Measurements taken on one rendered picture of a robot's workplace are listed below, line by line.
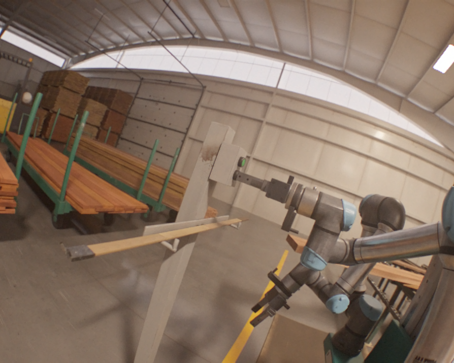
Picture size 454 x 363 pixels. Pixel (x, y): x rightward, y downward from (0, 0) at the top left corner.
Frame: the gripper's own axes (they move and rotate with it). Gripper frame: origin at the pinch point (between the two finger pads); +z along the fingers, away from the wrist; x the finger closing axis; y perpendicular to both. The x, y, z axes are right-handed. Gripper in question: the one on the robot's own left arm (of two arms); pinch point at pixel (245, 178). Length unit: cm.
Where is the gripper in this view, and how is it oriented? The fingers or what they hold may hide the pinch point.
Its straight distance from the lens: 63.8
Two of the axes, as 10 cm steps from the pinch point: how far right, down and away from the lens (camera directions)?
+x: -3.4, -0.9, -9.4
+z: -8.7, -3.4, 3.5
